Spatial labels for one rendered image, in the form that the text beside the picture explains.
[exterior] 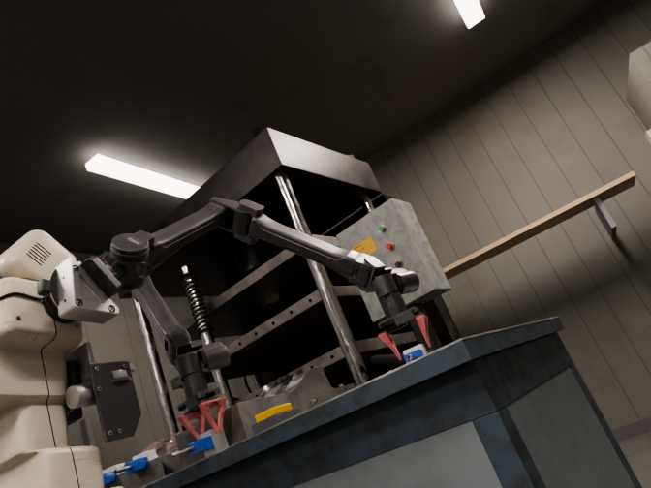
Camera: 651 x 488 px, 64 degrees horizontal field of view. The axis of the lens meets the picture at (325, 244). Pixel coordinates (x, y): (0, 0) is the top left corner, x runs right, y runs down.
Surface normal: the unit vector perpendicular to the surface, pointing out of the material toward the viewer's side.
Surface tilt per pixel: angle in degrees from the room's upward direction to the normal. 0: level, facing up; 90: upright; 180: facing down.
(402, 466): 90
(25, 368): 90
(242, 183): 90
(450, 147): 90
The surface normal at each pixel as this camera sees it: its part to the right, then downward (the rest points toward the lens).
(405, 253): -0.59, -0.06
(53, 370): 0.80, -0.48
